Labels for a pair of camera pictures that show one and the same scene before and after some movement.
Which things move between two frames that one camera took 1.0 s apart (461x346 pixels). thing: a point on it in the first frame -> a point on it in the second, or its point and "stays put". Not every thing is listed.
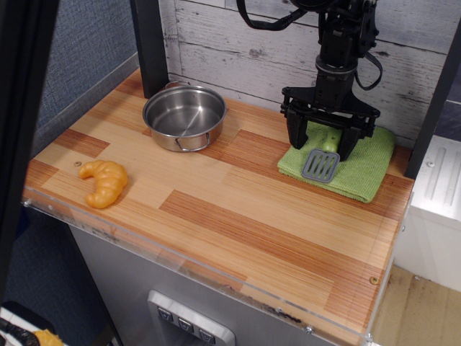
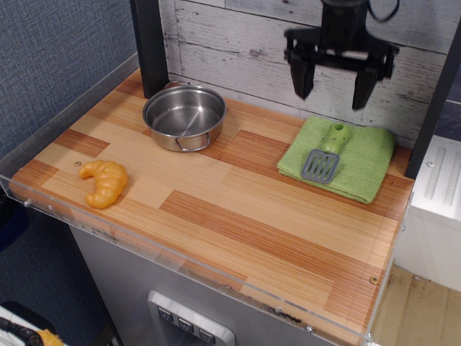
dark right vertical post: [433, 107] stays put
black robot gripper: [333, 101] -> [341, 40]
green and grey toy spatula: [321, 164] stays put
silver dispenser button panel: [171, 322] stays put
